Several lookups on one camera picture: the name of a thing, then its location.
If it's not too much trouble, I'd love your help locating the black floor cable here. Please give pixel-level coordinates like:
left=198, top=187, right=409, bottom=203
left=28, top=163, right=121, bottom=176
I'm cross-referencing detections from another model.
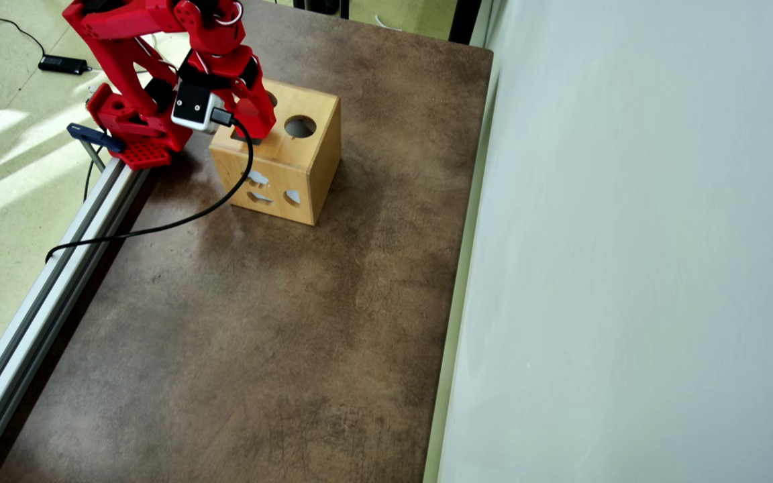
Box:
left=0, top=15, right=48, bottom=61

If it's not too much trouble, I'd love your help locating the wooden shape sorter box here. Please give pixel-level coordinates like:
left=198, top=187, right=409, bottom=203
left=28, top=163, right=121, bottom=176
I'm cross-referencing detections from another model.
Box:
left=209, top=77, right=342, bottom=227

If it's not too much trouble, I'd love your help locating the black power adapter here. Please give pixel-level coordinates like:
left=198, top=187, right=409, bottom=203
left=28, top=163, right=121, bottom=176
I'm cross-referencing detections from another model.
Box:
left=38, top=55, right=89, bottom=75

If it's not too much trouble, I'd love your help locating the aluminium profile rail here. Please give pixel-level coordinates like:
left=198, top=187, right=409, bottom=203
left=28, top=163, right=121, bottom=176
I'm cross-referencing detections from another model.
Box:
left=0, top=156, right=152, bottom=483

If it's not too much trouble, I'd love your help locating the black camera USB cable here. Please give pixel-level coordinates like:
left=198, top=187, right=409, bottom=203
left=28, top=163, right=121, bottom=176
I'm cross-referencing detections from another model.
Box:
left=45, top=107, right=255, bottom=264

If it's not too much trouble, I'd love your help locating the blue table clamp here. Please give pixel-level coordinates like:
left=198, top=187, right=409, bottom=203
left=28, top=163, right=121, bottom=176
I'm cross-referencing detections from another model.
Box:
left=66, top=122, right=122, bottom=172

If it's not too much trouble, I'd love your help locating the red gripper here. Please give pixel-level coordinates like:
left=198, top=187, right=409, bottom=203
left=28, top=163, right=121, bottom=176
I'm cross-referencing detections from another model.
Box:
left=177, top=44, right=278, bottom=141

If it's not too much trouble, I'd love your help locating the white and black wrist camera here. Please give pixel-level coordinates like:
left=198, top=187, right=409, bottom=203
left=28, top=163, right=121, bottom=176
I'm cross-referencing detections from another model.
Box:
left=170, top=80, right=224, bottom=133

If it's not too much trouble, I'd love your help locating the black furniture leg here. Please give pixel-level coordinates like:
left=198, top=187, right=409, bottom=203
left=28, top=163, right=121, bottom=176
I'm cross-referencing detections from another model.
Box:
left=293, top=0, right=350, bottom=19

